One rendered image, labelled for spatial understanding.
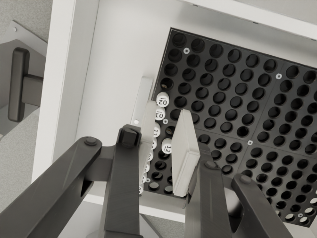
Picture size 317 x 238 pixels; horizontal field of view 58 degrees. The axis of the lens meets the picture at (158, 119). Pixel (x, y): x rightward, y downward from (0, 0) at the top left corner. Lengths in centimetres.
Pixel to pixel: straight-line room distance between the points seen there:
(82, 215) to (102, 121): 120
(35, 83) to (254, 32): 24
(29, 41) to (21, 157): 54
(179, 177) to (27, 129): 127
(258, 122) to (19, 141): 126
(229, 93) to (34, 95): 19
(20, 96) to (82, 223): 131
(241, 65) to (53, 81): 17
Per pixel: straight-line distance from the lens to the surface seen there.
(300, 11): 45
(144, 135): 16
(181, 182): 17
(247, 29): 35
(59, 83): 27
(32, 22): 127
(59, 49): 26
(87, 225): 158
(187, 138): 17
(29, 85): 30
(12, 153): 150
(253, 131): 31
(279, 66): 30
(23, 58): 29
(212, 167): 15
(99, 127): 37
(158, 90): 28
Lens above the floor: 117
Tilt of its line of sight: 68 degrees down
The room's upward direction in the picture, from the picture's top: 179 degrees counter-clockwise
